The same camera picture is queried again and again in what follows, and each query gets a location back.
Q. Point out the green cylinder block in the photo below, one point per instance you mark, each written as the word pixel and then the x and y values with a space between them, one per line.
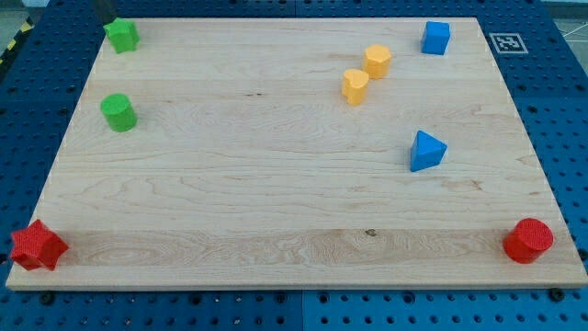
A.
pixel 118 112

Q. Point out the wooden board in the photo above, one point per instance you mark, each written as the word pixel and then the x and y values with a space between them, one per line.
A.
pixel 247 169

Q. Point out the dark robot arm tip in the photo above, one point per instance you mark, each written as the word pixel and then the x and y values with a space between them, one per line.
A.
pixel 105 10

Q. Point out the yellow hexagon block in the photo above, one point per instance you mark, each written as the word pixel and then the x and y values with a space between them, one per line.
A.
pixel 376 62

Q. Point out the white fiducial marker tag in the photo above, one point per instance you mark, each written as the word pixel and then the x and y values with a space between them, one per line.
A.
pixel 508 43

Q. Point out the yellow heart block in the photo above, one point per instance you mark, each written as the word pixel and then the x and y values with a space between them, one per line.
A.
pixel 354 86

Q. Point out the red cylinder block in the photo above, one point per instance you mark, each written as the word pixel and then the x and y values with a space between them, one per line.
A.
pixel 528 241

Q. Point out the green star block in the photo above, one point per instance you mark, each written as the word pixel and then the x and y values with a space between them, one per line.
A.
pixel 122 35

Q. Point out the red star block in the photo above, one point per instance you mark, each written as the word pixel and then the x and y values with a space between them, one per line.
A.
pixel 37 246

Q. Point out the blue cube block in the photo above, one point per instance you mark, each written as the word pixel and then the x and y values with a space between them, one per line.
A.
pixel 435 38

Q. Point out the blue triangle block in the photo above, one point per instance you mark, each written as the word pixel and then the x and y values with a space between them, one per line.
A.
pixel 426 151

